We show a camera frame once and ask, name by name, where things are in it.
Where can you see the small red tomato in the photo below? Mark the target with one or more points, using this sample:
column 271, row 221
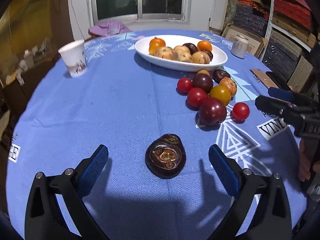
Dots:
column 184, row 85
column 240, row 111
column 197, row 97

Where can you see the white drink can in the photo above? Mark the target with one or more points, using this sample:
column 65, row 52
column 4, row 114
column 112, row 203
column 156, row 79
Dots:
column 239, row 47

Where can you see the large orange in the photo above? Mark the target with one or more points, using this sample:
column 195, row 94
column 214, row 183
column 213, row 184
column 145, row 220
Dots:
column 204, row 45
column 157, row 43

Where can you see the white door panel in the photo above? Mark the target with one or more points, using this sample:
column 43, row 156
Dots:
column 217, row 2

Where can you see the small dark plum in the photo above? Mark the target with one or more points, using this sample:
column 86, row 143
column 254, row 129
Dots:
column 202, row 82

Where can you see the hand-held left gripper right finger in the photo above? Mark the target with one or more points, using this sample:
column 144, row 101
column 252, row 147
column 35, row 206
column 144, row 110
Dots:
column 223, row 170

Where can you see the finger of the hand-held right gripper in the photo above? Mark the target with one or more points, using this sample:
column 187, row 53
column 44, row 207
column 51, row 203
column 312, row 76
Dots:
column 271, row 105
column 280, row 93

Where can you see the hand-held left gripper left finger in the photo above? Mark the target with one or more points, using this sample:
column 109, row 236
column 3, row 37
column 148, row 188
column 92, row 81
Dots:
column 93, row 167

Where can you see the spotted yellow fruit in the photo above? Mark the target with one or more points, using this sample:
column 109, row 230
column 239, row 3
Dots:
column 182, row 57
column 200, row 58
column 228, row 86
column 180, row 48
column 163, row 53

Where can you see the wooden picture frame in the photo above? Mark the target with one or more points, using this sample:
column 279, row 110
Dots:
column 255, row 45

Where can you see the metal shelf of patterned fabric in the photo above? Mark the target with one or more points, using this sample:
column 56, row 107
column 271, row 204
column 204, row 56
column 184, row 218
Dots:
column 292, row 17

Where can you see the large dark plum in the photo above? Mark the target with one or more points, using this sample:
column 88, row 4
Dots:
column 212, row 111

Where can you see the small brown fruit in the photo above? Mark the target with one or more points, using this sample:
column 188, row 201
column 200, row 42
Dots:
column 203, row 72

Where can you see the purple cloth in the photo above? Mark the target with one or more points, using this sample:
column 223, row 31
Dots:
column 107, row 28

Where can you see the brown cardboard piece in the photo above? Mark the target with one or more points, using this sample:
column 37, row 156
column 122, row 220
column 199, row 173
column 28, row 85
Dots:
column 260, row 77

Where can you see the wooden glass-door cabinet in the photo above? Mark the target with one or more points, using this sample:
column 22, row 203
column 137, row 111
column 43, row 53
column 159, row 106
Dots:
column 30, row 17

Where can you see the person's right hand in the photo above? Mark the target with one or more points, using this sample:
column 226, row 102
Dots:
column 305, row 160

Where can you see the dark purple mangosteen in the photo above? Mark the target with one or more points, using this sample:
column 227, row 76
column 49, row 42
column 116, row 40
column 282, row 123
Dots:
column 191, row 47
column 210, row 55
column 221, row 75
column 165, row 156

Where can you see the black smartphone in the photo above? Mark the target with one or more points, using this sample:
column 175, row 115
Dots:
column 275, row 78

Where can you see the white oval plate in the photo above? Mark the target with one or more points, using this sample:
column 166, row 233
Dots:
column 175, row 64

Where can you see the printed paper cup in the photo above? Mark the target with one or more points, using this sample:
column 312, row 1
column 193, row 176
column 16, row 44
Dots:
column 73, row 60

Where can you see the yellow green tomato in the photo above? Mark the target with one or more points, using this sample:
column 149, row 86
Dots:
column 220, row 95

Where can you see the blue printed tablecloth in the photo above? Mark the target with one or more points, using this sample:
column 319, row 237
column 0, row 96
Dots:
column 112, row 120

